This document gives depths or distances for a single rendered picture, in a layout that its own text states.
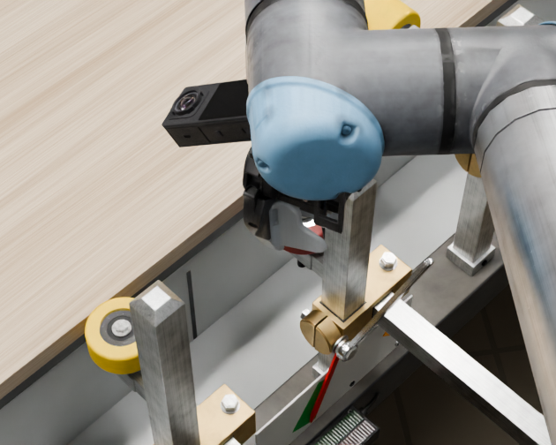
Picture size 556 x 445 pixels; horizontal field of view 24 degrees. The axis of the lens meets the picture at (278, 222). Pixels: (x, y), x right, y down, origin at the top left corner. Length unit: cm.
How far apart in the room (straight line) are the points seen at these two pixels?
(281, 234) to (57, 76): 67
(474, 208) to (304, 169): 87
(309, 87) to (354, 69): 3
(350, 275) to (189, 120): 44
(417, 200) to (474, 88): 111
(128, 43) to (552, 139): 104
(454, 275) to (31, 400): 56
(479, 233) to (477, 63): 89
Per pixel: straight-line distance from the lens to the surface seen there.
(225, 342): 171
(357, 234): 131
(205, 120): 96
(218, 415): 139
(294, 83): 72
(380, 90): 73
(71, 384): 156
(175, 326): 113
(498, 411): 141
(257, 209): 97
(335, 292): 140
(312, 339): 146
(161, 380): 119
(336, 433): 156
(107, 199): 150
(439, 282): 168
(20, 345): 141
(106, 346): 139
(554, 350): 59
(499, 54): 75
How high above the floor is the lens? 210
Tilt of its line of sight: 55 degrees down
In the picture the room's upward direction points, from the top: straight up
